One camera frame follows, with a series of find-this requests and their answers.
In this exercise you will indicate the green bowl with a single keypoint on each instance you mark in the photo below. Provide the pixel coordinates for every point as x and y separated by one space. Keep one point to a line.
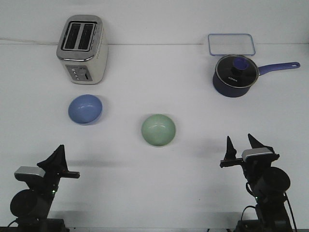
158 130

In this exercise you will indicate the glass pot lid blue knob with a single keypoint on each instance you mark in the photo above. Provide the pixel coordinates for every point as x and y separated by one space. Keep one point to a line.
237 71

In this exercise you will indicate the blue saucepan with handle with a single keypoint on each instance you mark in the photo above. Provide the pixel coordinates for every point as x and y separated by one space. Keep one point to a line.
234 92

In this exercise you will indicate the silver two-slot toaster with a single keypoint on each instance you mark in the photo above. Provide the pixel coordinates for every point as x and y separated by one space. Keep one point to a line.
83 49

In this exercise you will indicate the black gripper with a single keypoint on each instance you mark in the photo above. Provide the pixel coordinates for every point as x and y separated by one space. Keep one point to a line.
253 167
57 165

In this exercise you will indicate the blue bowl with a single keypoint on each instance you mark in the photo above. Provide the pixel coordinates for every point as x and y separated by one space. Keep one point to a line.
85 109

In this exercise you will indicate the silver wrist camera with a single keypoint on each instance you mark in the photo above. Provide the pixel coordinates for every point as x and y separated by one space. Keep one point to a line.
255 154
26 173

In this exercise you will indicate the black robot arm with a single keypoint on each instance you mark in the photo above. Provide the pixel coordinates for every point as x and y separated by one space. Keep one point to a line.
31 206
267 184

